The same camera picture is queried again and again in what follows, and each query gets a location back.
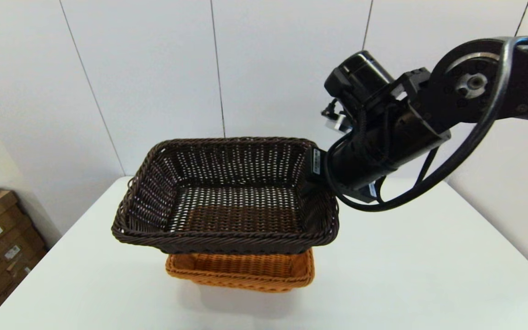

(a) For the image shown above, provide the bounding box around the dark brown wicker basket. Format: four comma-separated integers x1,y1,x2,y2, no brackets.
111,137,340,256

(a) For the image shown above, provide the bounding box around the orange wicker basket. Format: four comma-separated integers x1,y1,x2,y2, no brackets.
165,250,315,294

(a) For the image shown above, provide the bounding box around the thin black right camera cable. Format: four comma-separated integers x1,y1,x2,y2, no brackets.
413,147,439,188

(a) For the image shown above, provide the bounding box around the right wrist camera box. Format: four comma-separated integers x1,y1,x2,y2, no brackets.
321,108,352,134

